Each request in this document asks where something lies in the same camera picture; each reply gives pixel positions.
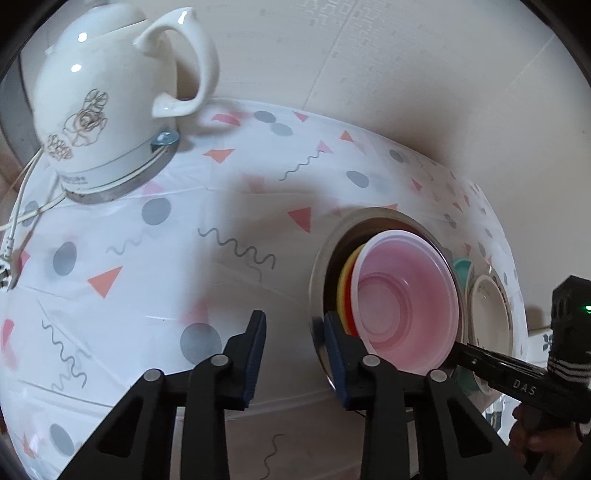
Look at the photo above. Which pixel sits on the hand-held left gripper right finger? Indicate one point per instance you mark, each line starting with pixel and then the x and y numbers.
pixel 334 362

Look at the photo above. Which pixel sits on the stainless steel bowl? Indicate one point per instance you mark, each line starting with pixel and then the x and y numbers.
pixel 332 249

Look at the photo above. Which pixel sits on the red plastic bowl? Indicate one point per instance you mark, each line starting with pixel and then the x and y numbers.
pixel 406 300

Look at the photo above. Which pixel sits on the teal plastic plate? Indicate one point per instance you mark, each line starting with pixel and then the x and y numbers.
pixel 463 268

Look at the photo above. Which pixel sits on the person's right hand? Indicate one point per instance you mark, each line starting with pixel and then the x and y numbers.
pixel 549 438

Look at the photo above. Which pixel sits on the yellow plastic bowl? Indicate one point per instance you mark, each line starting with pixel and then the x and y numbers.
pixel 344 286

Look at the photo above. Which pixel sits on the white patterned tablecloth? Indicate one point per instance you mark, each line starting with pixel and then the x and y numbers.
pixel 161 277

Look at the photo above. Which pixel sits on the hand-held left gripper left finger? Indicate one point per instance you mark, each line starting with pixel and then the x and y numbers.
pixel 256 357

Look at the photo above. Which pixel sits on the silver kettle base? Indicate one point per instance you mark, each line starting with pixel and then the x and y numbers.
pixel 138 173

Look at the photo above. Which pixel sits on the white ceramic electric kettle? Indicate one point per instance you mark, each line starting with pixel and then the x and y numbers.
pixel 106 92

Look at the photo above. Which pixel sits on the white leaf-patterned box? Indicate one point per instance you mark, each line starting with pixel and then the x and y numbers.
pixel 542 339

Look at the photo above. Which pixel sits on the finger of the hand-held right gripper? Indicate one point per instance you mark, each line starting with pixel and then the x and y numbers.
pixel 480 357

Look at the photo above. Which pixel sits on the white flower-rimmed plate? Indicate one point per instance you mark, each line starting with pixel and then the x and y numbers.
pixel 507 307

